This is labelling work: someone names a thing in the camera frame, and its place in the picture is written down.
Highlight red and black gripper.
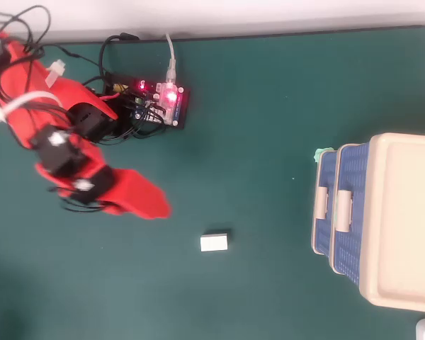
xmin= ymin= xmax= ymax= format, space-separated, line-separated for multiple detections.
xmin=35 ymin=161 xmax=173 ymax=220

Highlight white cube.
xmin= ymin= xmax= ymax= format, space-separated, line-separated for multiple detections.
xmin=200 ymin=229 xmax=232 ymax=253

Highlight blue wicker-pattern drawer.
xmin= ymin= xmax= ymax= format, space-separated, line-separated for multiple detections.
xmin=331 ymin=141 xmax=371 ymax=288
xmin=311 ymin=150 xmax=337 ymax=256

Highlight beige plastic drawer cabinet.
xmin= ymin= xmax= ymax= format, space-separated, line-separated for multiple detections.
xmin=311 ymin=132 xmax=425 ymax=315

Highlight motor controller circuit board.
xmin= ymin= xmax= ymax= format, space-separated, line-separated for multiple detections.
xmin=104 ymin=72 xmax=191 ymax=131

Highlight green desk mat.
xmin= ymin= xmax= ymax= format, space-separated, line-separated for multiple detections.
xmin=0 ymin=24 xmax=425 ymax=340

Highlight white zip tie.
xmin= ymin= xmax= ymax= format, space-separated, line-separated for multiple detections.
xmin=0 ymin=91 xmax=63 ymax=123
xmin=45 ymin=59 xmax=67 ymax=88

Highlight mint green putty blob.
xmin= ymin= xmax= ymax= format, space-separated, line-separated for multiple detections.
xmin=313 ymin=147 xmax=333 ymax=164

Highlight black wire bundle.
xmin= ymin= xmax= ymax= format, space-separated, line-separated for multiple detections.
xmin=98 ymin=106 xmax=167 ymax=142

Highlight white USB cable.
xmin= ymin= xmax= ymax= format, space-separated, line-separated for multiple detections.
xmin=164 ymin=33 xmax=180 ymax=84

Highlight black power cable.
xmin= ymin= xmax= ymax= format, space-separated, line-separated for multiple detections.
xmin=98 ymin=32 xmax=141 ymax=77

